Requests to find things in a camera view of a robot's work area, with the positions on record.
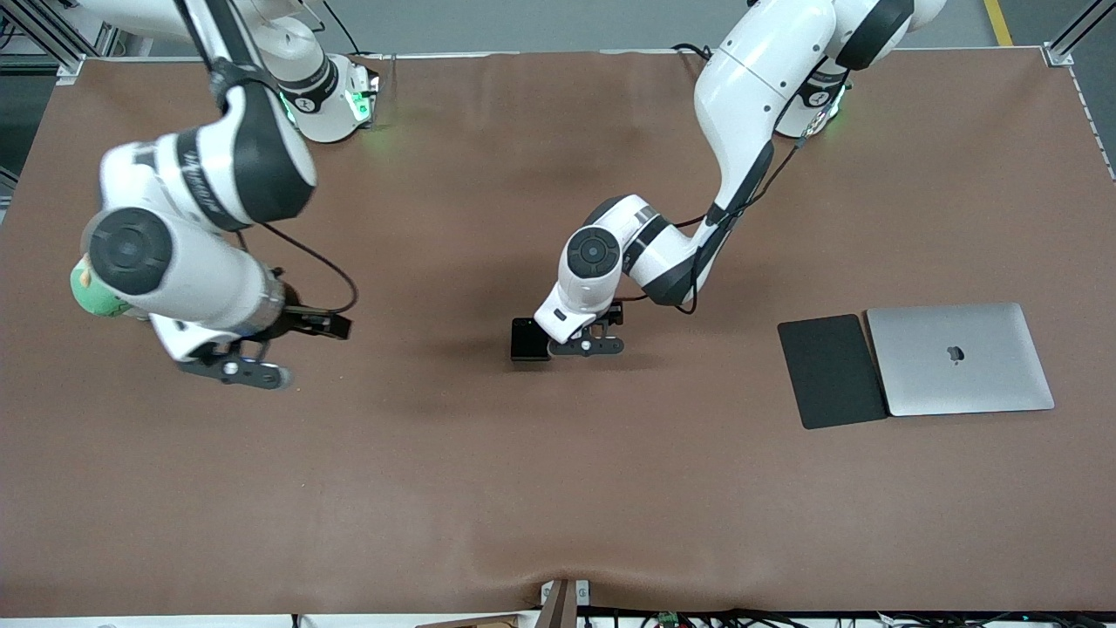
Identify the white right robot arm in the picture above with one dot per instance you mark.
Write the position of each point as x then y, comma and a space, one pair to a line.
200, 288

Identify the brown table cover mat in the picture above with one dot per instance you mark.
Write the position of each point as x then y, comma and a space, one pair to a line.
558, 480

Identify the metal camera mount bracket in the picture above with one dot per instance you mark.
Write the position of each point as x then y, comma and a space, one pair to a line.
562, 602

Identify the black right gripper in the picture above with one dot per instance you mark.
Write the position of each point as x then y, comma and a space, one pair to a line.
301, 322

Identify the black flip phone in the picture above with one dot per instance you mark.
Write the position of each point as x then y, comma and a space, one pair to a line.
526, 342

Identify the silver closed laptop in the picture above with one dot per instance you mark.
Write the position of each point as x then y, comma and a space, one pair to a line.
959, 362

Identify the black mouse pad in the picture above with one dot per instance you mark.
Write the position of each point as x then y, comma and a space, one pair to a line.
828, 371

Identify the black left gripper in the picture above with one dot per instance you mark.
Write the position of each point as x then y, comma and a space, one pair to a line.
612, 315

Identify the green dinosaur plush toy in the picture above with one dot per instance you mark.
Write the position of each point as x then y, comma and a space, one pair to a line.
91, 296

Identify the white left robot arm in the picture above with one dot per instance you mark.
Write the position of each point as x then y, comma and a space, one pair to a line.
750, 87

